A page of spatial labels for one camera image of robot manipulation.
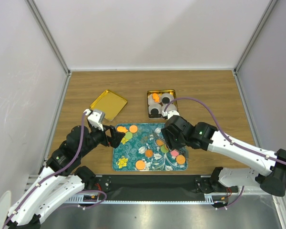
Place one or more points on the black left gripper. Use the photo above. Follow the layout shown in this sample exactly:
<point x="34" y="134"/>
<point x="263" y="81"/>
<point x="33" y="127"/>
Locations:
<point x="116" y="136"/>

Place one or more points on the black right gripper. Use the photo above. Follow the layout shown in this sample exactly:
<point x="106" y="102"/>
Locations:
<point x="168" y="136"/>

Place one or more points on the black round sandwich cookie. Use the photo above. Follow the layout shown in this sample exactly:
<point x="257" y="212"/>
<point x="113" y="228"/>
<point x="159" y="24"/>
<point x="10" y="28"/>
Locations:
<point x="166" y="99"/>
<point x="154" y="111"/>

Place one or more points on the snowman cookie tin lid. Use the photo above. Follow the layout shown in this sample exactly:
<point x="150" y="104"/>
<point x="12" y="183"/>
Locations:
<point x="110" y="103"/>

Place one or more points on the orange fish shaped cookie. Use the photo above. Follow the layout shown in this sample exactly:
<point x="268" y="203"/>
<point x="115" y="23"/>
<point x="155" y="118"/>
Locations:
<point x="156" y="97"/>
<point x="122" y="129"/>

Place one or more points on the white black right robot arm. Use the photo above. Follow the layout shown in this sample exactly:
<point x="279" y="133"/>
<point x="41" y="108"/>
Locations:
<point x="266" y="168"/>

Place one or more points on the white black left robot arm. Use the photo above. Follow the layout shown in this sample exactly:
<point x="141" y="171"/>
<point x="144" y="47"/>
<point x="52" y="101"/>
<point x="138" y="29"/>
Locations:
<point x="35" y="206"/>

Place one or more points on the orange round sandwich cookie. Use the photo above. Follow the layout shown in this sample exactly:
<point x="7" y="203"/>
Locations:
<point x="159" y="142"/>

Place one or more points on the pink round sandwich cookie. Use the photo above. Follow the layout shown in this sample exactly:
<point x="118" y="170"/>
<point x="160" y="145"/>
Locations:
<point x="174" y="153"/>

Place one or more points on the green round sandwich cookie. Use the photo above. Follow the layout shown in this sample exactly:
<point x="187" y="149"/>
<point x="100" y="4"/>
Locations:
<point x="164" y="149"/>

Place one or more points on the white paper cupcake liner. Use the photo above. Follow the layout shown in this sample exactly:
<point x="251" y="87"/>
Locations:
<point x="166" y="108"/>
<point x="158" y="106"/>
<point x="150" y="100"/>
<point x="168" y="94"/>

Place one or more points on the tan dotted round biscuit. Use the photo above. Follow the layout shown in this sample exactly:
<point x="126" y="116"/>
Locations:
<point x="180" y="159"/>

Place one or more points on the teal floral serving tray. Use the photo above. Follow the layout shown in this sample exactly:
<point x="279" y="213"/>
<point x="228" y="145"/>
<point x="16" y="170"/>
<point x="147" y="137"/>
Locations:
<point x="130" y="151"/>

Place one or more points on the orange swirl round cookie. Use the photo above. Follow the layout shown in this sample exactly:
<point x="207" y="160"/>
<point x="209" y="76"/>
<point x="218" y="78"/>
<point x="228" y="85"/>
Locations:
<point x="148" y="153"/>

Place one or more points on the square cookie tin box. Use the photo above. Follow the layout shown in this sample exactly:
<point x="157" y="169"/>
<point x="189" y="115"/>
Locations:
<point x="160" y="92"/>

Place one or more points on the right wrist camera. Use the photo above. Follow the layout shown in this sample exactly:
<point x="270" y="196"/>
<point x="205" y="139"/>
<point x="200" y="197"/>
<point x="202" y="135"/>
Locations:
<point x="169" y="114"/>

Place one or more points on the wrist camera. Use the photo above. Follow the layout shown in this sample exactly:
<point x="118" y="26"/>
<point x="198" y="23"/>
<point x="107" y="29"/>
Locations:
<point x="169" y="114"/>
<point x="95" y="118"/>

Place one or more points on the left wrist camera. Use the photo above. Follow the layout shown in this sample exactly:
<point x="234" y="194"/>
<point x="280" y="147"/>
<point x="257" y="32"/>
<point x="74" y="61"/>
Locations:
<point x="95" y="118"/>

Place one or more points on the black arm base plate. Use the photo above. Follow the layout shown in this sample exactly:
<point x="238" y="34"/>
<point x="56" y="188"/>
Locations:
<point x="157" y="188"/>

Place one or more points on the white cable duct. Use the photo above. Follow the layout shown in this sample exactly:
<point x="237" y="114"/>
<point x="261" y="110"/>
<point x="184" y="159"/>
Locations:
<point x="78" y="199"/>

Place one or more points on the aluminium frame rail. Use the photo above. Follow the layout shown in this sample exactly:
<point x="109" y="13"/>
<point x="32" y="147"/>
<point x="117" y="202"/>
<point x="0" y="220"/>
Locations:
<point x="264" y="183"/>

